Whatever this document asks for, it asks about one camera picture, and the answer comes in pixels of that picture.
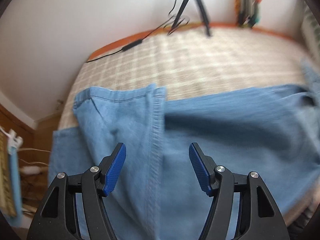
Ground leopard print cloth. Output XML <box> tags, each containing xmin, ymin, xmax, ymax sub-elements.
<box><xmin>0</xmin><ymin>132</ymin><xmax>17</xmax><ymax>217</ymax></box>

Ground folded silver tripod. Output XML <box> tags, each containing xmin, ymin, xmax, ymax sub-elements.
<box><xmin>235</xmin><ymin>0</ymin><xmax>258</xmax><ymax>28</ymax></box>

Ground light blue chair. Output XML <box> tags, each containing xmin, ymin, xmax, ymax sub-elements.
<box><xmin>7</xmin><ymin>146</ymin><xmax>23</xmax><ymax>228</ymax></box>

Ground black mini tripod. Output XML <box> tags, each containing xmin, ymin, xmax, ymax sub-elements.
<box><xmin>166</xmin><ymin>0</ymin><xmax>213</xmax><ymax>38</ymax></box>

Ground white clip desk lamp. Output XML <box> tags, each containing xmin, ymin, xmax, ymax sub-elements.
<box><xmin>0</xmin><ymin>127</ymin><xmax>23</xmax><ymax>150</ymax></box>

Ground green white patterned pillow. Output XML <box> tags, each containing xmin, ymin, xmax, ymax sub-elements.
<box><xmin>301</xmin><ymin>3</ymin><xmax>320</xmax><ymax>64</ymax></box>

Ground black power cable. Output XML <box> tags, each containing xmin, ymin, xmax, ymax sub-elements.
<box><xmin>86</xmin><ymin>0</ymin><xmax>190</xmax><ymax>63</ymax></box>

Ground white power strip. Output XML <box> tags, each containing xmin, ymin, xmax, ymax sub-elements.
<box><xmin>19</xmin><ymin>165</ymin><xmax>48</xmax><ymax>176</ymax></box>

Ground orange patterned cloth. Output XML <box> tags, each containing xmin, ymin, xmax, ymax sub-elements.
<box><xmin>234</xmin><ymin>0</ymin><xmax>263</xmax><ymax>28</ymax></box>

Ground light blue denim pants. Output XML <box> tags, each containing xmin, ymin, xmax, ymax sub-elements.
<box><xmin>48</xmin><ymin>61</ymin><xmax>319</xmax><ymax>239</ymax></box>

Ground beige checkered bed blanket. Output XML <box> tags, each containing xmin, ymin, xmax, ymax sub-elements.
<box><xmin>51</xmin><ymin>28</ymin><xmax>319</xmax><ymax>232</ymax></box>

